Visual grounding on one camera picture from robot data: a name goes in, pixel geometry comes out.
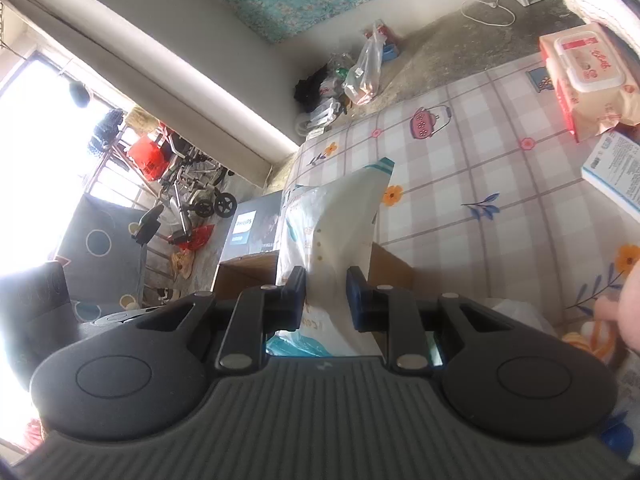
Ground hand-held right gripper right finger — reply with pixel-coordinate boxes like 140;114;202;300
346;266;506;375

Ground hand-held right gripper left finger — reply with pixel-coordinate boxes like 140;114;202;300
135;266;307;370

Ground brown cardboard box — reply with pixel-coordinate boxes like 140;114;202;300
212;242;416;311

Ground white teal printed plastic package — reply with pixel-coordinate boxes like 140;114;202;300
265;156;397;358

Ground person's left hand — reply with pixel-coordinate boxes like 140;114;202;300
595;260;640;353

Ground dark printed carton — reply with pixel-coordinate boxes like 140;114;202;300
218;192;286;263

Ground red plastic bag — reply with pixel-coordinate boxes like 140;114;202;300
177;225;213;251

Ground folded wheelchair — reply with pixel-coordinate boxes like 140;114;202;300
157;135;238;221

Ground white plastic bag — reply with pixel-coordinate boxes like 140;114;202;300
482;297;558;341

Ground checked printed bed sheet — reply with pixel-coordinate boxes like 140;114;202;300
282;52;640;361

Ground clear plastic packaging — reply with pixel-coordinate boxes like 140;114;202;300
300;100;346;136

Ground black bag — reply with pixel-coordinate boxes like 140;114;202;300
294;72;331;111

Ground dark cloth with circles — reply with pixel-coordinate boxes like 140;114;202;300
57;195;146;311

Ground clear plastic bag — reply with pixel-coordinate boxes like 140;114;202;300
342;22;386;106

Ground orange striped towel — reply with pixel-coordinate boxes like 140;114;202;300
560;317;618;366

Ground dark hanging clothes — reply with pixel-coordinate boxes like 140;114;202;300
89;109;126;153

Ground white blue paper box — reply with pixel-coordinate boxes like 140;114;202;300
580;132;640;226

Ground pink wet wipes pack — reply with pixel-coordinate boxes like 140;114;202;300
539;22;640;143

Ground white grey folded quilt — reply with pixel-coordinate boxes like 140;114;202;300
562;0;640;56

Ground white floor cable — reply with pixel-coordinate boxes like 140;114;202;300
460;0;516;27

